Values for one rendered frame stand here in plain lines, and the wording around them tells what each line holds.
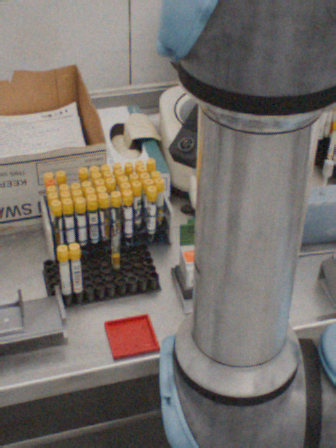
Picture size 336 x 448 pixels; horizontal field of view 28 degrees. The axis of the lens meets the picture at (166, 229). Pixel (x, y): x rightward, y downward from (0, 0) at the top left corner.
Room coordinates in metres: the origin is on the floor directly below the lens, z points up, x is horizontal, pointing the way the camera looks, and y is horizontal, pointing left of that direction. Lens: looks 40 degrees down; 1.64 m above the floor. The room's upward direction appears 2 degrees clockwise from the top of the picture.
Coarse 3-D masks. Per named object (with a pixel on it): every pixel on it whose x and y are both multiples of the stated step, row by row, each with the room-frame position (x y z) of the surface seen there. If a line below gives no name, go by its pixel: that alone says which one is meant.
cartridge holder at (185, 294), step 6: (174, 270) 0.78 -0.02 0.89; (174, 276) 0.77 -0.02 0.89; (180, 276) 0.74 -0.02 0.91; (174, 282) 0.76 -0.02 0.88; (180, 282) 0.74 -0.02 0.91; (180, 288) 0.74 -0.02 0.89; (186, 288) 0.72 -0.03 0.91; (192, 288) 0.72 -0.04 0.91; (180, 294) 0.73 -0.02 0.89; (186, 294) 0.72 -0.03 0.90; (192, 294) 0.72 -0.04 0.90; (180, 300) 0.72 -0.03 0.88; (186, 300) 0.71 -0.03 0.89; (192, 300) 0.72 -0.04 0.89; (186, 306) 0.70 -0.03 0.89; (192, 306) 0.70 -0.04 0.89; (186, 312) 0.70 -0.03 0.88
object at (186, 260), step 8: (184, 248) 0.76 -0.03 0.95; (192, 248) 0.76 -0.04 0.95; (184, 256) 0.74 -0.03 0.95; (192, 256) 0.75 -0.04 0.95; (184, 264) 0.74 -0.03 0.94; (192, 264) 0.73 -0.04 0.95; (184, 272) 0.73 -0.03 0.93; (192, 272) 0.72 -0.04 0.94; (184, 280) 0.73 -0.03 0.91; (192, 280) 0.72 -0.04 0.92
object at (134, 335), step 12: (108, 324) 0.67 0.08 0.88; (120, 324) 0.67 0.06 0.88; (132, 324) 0.67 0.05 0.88; (144, 324) 0.67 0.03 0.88; (108, 336) 0.64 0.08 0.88; (120, 336) 0.65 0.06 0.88; (132, 336) 0.65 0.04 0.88; (144, 336) 0.65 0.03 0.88; (156, 336) 0.65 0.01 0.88; (120, 348) 0.63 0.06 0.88; (132, 348) 0.63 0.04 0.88; (144, 348) 0.63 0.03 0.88; (156, 348) 0.63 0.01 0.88
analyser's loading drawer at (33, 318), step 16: (0, 304) 0.66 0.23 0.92; (16, 304) 0.67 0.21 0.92; (32, 304) 0.67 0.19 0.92; (48, 304) 0.67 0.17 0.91; (0, 320) 0.64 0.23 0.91; (16, 320) 0.64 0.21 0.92; (32, 320) 0.64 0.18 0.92; (48, 320) 0.64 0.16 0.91; (64, 320) 0.63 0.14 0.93; (0, 336) 0.61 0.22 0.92; (16, 336) 0.61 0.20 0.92; (32, 336) 0.62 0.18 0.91; (64, 336) 0.63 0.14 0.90
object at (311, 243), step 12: (312, 192) 0.88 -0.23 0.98; (324, 192) 0.88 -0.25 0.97; (312, 204) 0.86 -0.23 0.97; (324, 204) 0.86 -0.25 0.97; (312, 216) 0.86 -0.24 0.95; (324, 216) 0.86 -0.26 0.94; (312, 228) 0.86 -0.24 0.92; (324, 228) 0.86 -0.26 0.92; (312, 240) 0.86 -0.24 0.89; (324, 240) 0.86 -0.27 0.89; (300, 252) 0.84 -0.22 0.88; (312, 252) 0.84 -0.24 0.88
